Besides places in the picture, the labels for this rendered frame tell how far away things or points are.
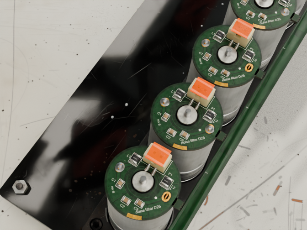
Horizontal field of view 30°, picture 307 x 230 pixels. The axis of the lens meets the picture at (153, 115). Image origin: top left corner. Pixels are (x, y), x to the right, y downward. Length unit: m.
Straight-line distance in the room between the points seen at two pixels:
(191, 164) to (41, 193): 0.07
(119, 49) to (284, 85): 0.08
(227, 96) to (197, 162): 0.03
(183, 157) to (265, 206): 0.07
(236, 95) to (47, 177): 0.09
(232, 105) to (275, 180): 0.05
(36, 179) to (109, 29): 0.08
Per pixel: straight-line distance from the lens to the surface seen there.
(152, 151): 0.18
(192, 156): 0.20
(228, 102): 0.22
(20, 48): 0.28
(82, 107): 0.25
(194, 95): 0.19
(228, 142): 0.19
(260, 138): 0.27
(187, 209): 0.19
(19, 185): 0.24
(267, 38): 0.22
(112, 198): 0.19
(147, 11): 0.28
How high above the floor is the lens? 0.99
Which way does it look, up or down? 68 degrees down
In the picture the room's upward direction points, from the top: 7 degrees clockwise
